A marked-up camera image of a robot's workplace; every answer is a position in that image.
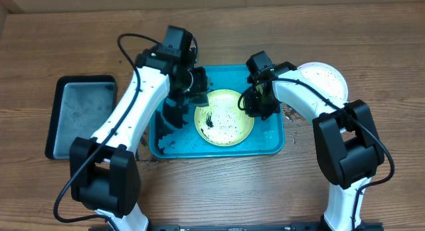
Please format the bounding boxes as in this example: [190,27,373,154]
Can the white speckled plate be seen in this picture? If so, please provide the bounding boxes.
[297,62,349,101]

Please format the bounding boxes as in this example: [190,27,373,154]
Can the yellow-green rimmed plate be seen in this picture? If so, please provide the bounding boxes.
[194,89,255,147]

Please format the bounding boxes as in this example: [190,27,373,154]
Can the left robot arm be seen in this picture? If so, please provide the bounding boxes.
[64,45,207,230]

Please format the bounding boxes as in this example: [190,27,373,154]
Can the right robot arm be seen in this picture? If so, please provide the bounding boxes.
[239,58,391,230]

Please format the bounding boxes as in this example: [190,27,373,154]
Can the black water tray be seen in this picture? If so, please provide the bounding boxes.
[44,75,117,159]

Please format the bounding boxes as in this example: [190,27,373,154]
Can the dark green sponge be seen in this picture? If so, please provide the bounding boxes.
[191,93,209,107]

